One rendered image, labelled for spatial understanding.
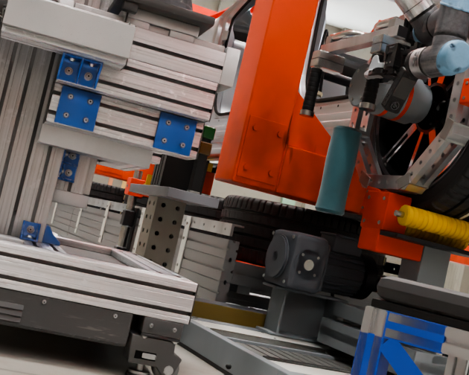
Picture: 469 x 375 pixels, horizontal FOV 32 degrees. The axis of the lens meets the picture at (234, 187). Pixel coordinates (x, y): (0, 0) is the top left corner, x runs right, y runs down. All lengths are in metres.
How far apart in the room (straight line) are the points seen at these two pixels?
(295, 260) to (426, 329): 1.57
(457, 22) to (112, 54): 0.78
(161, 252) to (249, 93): 0.59
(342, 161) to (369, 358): 1.51
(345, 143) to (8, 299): 1.14
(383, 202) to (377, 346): 1.43
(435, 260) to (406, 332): 1.53
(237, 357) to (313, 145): 0.93
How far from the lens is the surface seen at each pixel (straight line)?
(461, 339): 0.95
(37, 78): 2.06
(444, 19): 1.97
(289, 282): 2.51
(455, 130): 2.23
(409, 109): 2.41
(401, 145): 2.59
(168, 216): 2.70
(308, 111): 2.48
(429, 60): 1.96
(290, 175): 2.72
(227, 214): 3.10
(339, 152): 2.45
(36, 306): 1.77
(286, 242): 2.54
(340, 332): 2.50
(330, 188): 2.44
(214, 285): 2.78
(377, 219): 2.39
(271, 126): 2.68
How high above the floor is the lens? 0.34
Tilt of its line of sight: 4 degrees up
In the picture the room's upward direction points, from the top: 13 degrees clockwise
